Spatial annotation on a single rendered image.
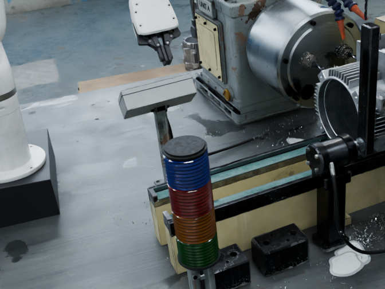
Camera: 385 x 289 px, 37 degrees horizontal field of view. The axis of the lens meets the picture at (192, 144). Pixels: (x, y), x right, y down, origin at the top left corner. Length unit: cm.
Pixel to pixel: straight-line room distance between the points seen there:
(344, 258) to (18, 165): 77
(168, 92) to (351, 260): 53
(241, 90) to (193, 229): 89
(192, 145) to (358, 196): 63
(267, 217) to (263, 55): 45
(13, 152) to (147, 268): 44
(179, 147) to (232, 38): 87
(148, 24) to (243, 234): 53
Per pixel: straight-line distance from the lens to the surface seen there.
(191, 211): 77
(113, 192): 145
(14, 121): 139
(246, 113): 167
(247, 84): 163
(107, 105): 193
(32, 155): 148
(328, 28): 143
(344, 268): 117
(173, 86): 130
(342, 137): 110
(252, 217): 117
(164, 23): 137
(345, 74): 122
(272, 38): 143
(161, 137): 135
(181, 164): 73
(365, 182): 129
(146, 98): 128
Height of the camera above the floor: 158
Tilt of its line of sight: 29 degrees down
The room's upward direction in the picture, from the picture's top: 7 degrees counter-clockwise
